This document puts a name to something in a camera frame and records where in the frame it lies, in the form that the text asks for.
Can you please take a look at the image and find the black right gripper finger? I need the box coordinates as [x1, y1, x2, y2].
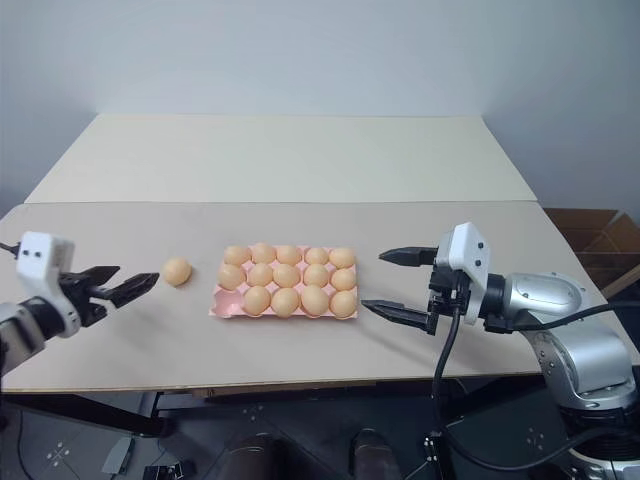
[378, 244, 441, 268]
[360, 299, 437, 333]

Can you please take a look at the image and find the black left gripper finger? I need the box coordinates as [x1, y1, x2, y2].
[68, 265, 122, 290]
[92, 271, 162, 309]

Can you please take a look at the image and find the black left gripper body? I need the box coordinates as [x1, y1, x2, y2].
[58, 272, 110, 330]

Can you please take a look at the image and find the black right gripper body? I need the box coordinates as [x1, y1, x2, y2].
[426, 259, 474, 337]

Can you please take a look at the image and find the loose tan egg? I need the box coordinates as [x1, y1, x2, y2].
[163, 256, 193, 288]

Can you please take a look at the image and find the pink egg tray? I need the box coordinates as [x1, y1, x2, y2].
[207, 245, 360, 322]

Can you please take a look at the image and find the dark rounded shape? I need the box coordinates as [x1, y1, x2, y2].
[223, 431, 282, 480]
[349, 427, 402, 480]

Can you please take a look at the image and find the grey flat floor object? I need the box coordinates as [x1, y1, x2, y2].
[101, 438, 133, 476]

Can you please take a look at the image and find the brown cardboard box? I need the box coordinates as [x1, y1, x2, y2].
[542, 207, 640, 301]

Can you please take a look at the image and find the black floor object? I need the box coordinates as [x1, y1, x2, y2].
[143, 464, 197, 480]

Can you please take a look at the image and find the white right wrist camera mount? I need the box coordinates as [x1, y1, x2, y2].
[433, 222, 494, 327]

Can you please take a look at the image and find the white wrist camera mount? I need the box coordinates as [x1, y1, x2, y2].
[15, 230, 81, 338]
[433, 222, 494, 327]

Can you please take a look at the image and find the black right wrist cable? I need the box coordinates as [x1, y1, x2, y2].
[431, 298, 594, 474]

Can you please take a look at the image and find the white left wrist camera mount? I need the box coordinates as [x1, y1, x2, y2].
[15, 230, 81, 338]

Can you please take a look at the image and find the black table frame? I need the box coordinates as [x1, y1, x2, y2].
[0, 379, 454, 444]

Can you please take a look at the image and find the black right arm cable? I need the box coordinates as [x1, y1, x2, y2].
[517, 301, 640, 333]

